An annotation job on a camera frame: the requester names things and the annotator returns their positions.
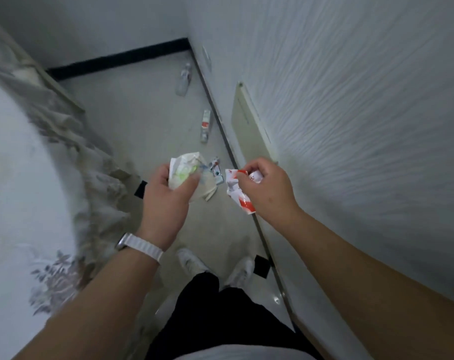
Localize person's right hand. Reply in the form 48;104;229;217
236;157;303;226

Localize person's left hand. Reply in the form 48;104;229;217
136;163;201;252

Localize white paper wrapper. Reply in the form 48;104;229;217
168;152;218;202

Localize red white packet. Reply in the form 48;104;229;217
225;169;264;214

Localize person's right forearm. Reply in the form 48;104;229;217
277;207;454;360

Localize person's left forearm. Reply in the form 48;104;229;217
12;246;161;360

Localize small blue white packet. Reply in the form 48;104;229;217
209;157;225;186

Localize red white small box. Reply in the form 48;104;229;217
200;110;211;144

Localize white wristwatch band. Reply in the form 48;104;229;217
115;233;164;264

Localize person's white left shoe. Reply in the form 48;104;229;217
176;248;212;279

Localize person's white shoe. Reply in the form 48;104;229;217
176;248;212;279
224;257;255;290

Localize person's white right shoe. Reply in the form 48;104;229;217
224;257;255;290

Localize clear plastic bottle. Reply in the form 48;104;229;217
175;63;192;97

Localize person's black trousers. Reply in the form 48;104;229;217
145;273;325;360

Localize black baseboard strip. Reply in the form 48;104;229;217
46;37;191;81

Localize floral white bedspread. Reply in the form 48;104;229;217
0;18;139;360

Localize beige wall panel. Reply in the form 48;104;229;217
231;82;278;165

